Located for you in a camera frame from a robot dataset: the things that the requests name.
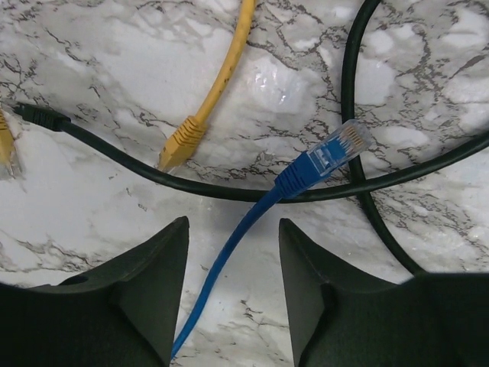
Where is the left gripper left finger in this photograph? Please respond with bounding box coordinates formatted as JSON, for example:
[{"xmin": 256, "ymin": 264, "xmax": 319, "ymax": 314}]
[{"xmin": 1, "ymin": 216, "xmax": 189, "ymax": 366}]

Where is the thin black cable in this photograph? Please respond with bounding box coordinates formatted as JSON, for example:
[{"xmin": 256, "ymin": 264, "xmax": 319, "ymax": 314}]
[{"xmin": 13, "ymin": 102, "xmax": 489, "ymax": 203}]

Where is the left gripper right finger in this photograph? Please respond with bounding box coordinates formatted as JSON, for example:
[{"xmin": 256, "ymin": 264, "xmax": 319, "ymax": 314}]
[{"xmin": 279, "ymin": 219, "xmax": 488, "ymax": 366}]

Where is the blue cable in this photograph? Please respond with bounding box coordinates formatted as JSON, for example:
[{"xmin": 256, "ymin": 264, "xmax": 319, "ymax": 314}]
[{"xmin": 170, "ymin": 119, "xmax": 374, "ymax": 360}]

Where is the black braided ethernet cable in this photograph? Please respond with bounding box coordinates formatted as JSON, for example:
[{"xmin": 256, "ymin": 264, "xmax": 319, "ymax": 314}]
[{"xmin": 341, "ymin": 0, "xmax": 425, "ymax": 276}]

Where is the yellow ethernet cable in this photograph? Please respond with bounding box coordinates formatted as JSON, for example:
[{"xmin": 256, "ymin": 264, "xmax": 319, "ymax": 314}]
[{"xmin": 0, "ymin": 0, "xmax": 257, "ymax": 179}]

